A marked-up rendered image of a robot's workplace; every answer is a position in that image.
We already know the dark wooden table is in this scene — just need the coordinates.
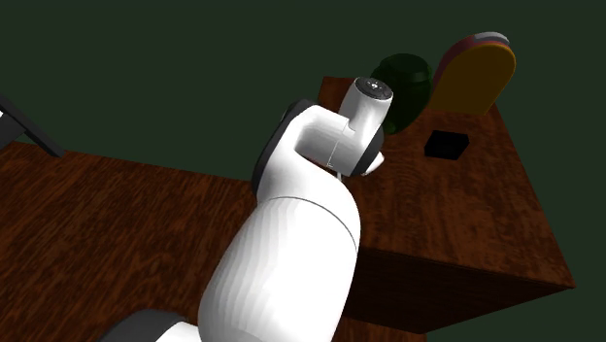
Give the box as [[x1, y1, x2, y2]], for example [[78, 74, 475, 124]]
[[0, 76, 577, 342]]

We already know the dark green round jar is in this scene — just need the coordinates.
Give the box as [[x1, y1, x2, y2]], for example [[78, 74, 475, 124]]
[[370, 52, 434, 136]]

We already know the small black box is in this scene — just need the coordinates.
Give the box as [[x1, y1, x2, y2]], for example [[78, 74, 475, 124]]
[[423, 129, 471, 161]]

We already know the dark grey furniture piece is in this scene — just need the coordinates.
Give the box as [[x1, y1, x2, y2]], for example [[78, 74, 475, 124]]
[[0, 93, 66, 158]]

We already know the yellow and red rounded board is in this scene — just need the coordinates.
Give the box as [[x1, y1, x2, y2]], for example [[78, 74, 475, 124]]
[[428, 31, 518, 117]]

